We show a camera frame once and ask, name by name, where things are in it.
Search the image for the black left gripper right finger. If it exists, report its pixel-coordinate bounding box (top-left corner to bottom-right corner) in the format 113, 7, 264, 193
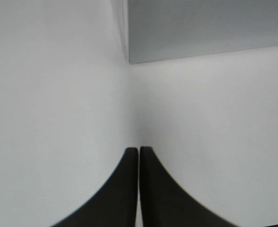
140, 147, 233, 227

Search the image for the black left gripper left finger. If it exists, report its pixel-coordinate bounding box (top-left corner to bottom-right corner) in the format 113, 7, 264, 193
55, 148, 139, 227

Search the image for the white microwave door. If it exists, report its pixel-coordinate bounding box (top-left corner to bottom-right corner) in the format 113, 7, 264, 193
128, 0, 278, 63

